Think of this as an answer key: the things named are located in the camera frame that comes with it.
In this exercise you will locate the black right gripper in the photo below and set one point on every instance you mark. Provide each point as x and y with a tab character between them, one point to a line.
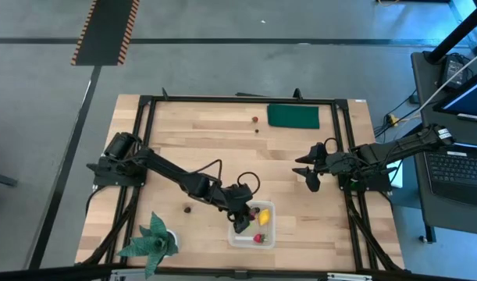
337	163

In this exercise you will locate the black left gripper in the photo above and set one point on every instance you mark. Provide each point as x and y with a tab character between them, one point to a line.
238	197

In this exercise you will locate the dark pink raspberry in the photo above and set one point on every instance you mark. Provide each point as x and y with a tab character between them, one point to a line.
255	213

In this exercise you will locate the large red strawberry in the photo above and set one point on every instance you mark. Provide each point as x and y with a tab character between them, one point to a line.
258	238

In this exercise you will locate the yellow lemon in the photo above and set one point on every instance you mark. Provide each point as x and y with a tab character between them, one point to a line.
264	217

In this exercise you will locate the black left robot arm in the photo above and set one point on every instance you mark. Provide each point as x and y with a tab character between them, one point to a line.
164	168

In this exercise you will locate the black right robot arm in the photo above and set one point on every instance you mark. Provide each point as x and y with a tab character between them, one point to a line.
398	150

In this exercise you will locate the clear plastic tupperware container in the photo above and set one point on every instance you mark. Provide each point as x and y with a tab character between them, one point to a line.
270	230

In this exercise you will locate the green cloth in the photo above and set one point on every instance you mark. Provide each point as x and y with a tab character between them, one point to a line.
292	116

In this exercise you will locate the black bumpy blackberry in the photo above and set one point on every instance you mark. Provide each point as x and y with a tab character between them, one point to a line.
187	209

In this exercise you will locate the white plant pot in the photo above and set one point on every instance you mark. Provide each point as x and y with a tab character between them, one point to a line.
175	236

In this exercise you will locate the green artificial plant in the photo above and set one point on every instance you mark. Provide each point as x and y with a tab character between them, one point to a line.
154	240

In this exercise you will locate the yellow plug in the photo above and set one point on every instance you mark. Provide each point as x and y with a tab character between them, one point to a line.
392	119

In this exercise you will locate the black laptop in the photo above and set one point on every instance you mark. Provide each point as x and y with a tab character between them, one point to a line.
456	168

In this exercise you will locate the black desk cart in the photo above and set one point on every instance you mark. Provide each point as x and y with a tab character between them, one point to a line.
449	218

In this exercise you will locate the black power adapter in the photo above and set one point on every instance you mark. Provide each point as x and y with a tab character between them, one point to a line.
453	70

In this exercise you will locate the computer monitor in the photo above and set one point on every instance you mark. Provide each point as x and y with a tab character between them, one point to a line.
470	99

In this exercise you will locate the black pole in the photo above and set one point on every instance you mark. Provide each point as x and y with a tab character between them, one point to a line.
456	33

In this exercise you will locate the black hazard striped mat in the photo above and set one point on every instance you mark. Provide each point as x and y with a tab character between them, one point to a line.
105	31

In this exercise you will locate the grey furniture leg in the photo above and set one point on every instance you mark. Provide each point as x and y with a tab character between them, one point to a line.
0	178

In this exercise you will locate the black table frame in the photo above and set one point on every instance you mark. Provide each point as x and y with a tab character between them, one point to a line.
242	99

